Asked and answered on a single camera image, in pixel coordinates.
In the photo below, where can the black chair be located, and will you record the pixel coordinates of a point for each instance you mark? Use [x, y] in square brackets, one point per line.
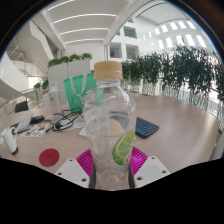
[21, 106]

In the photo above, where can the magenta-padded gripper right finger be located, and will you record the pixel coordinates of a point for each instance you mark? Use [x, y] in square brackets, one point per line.
[151, 170]

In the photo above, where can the green tote bag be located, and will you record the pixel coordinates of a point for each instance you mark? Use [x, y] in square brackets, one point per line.
[75, 93]

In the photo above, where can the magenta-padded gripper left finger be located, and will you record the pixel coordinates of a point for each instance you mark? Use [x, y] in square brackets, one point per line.
[71, 171]

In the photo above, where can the white mug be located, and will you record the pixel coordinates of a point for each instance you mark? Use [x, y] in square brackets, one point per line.
[10, 140]

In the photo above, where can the flat round red coaster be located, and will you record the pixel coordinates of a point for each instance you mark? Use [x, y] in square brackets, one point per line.
[49, 157]

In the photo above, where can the colourful sticker sheet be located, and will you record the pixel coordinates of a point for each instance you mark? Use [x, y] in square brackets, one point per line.
[33, 130]

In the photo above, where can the clear spray bottle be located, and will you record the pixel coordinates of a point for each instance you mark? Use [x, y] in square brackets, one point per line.
[55, 100]

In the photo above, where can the small black pouch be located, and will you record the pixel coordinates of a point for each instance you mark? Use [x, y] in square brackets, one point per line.
[37, 119]

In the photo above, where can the clear lime-label drink bottle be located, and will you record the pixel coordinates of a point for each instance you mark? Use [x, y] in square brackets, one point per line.
[108, 126]

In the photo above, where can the open white booklet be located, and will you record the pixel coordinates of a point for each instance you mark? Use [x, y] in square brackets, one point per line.
[23, 124]

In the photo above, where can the white cabinet with plants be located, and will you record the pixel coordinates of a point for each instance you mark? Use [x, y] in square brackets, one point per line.
[66, 70]

